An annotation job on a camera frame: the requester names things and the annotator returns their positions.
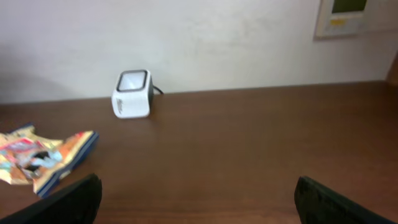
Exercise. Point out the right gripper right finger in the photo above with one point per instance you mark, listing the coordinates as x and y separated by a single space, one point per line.
317 204

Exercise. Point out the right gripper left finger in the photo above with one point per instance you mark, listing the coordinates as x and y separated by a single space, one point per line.
77 203

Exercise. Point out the yellow cleaning sheet package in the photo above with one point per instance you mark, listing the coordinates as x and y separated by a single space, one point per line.
29 159

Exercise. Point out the white barcode scanner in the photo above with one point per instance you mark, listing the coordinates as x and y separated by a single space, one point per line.
133 95

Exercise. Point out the white wall panel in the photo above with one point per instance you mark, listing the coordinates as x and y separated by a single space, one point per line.
343 18

